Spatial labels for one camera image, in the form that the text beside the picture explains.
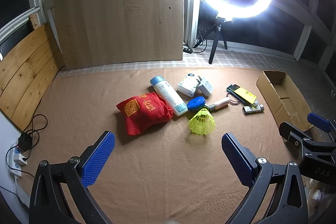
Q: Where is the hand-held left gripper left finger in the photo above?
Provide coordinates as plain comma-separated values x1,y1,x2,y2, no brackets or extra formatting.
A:
29,131,116,224

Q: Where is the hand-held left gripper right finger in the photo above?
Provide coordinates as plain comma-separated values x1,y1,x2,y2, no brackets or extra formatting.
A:
221,132,309,224

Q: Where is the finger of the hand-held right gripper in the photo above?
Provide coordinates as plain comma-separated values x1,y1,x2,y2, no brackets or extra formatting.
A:
307,112,336,142
279,121,336,159

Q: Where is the cardboard box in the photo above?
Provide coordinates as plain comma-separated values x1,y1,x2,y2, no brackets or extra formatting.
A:
256,70,315,131

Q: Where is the yellow shuttlecock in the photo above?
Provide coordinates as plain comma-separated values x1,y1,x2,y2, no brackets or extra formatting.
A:
188,106,216,135

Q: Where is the pink hair tie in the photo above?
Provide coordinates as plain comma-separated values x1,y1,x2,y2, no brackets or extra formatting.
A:
226,93,240,106

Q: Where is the yellow and black packet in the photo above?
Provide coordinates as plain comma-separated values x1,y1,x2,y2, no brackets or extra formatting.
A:
227,84,256,105

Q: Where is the blue folding phone stand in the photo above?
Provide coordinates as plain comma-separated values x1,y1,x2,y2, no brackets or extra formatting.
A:
187,96,207,112

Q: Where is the white charger plug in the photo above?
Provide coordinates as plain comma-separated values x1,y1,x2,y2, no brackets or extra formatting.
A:
197,76,214,96

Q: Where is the white bottle with blue cap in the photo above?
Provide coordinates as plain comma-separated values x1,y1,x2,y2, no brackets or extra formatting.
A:
150,76,188,117

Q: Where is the small printed packet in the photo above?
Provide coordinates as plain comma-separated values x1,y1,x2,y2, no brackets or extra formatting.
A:
243,105,264,115

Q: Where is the red cloth bag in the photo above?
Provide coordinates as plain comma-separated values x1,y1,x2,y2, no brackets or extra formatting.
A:
116,92,174,136

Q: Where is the black power adapter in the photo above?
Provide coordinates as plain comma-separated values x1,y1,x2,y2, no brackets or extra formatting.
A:
18,132,33,151

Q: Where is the white power strip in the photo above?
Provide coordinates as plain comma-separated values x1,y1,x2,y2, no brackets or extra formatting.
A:
6,141,28,177

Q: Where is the white printed tissue pack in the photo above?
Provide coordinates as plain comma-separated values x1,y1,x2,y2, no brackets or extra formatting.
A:
177,73,202,97

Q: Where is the checked mat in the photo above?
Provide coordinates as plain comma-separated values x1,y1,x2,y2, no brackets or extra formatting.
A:
60,49,323,73

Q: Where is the pine plank panel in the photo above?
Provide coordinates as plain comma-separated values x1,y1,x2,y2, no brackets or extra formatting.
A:
0,22,66,125

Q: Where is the light wooden board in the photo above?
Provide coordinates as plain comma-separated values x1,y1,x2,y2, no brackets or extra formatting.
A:
48,0,184,72

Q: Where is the small wooden block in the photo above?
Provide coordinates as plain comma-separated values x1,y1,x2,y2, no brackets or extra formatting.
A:
29,13,40,30

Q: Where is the black adapter cable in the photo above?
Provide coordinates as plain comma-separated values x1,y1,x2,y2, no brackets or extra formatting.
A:
24,114,49,140

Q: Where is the black ring light cable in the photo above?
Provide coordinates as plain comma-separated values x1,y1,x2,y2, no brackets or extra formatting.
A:
194,27,210,54

